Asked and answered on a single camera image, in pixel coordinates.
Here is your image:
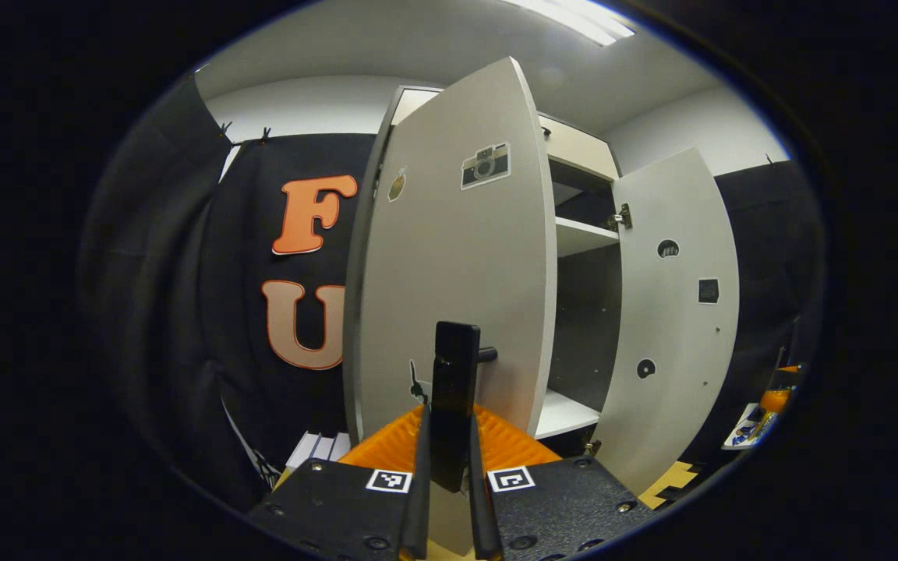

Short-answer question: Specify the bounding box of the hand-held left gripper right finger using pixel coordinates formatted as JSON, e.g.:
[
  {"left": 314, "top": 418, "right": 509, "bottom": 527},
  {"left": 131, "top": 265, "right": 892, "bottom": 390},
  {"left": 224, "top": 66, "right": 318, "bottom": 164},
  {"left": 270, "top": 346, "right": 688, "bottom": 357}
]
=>
[{"left": 468, "top": 404, "right": 658, "bottom": 561}]

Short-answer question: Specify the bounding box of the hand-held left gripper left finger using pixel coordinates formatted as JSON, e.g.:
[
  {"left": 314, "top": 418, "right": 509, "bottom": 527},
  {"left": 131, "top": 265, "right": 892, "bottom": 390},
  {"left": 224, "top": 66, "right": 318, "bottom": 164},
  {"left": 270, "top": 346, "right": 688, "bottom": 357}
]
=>
[{"left": 245, "top": 404, "right": 432, "bottom": 561}]

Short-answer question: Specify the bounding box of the cabinet door with headphone sticker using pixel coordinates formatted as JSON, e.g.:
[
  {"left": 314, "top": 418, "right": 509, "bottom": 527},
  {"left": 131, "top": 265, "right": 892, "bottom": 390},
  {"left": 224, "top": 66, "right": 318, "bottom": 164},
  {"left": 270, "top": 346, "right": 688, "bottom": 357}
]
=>
[{"left": 588, "top": 148, "right": 741, "bottom": 497}]

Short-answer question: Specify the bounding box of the black door handle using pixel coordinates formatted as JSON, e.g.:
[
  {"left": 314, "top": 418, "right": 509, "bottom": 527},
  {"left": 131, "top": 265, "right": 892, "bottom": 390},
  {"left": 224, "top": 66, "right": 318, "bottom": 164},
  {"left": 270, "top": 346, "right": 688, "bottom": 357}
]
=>
[{"left": 428, "top": 320, "right": 499, "bottom": 494}]

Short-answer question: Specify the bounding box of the beige double-door shoe cabinet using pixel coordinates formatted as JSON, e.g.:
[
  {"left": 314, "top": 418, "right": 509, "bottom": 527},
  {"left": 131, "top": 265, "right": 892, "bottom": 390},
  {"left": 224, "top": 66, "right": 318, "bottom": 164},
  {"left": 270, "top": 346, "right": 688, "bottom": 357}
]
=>
[{"left": 371, "top": 84, "right": 625, "bottom": 460}]

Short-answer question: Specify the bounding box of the cabinet door with camera sticker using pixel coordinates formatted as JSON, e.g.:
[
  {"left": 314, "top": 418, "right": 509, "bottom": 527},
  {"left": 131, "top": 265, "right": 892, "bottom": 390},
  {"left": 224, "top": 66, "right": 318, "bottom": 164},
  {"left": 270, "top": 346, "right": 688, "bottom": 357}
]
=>
[{"left": 342, "top": 56, "right": 559, "bottom": 558}]

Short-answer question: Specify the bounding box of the white cabinet shelf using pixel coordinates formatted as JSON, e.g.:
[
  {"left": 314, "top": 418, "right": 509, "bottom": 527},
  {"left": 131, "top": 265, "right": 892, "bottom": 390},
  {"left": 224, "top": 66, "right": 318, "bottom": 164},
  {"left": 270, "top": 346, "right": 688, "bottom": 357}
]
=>
[
  {"left": 533, "top": 388, "right": 603, "bottom": 440},
  {"left": 554, "top": 216, "right": 623, "bottom": 259}
]

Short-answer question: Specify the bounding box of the white printed sheet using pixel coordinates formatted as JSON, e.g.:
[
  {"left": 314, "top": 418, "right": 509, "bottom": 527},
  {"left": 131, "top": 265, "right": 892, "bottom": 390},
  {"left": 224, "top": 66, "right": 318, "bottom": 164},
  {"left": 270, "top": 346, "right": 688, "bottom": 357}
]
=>
[{"left": 722, "top": 401, "right": 779, "bottom": 451}]

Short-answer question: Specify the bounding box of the black backdrop cloth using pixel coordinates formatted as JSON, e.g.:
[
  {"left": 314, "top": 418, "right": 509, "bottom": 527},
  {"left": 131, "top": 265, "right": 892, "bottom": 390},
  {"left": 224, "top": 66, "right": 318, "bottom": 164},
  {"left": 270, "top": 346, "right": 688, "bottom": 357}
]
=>
[{"left": 79, "top": 74, "right": 828, "bottom": 515}]

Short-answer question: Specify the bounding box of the wide ceiling light panel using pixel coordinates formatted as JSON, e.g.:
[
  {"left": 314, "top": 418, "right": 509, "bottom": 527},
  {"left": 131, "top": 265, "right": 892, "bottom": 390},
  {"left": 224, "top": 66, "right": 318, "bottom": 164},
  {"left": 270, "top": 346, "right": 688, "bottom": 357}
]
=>
[{"left": 496, "top": 0, "right": 637, "bottom": 48}]

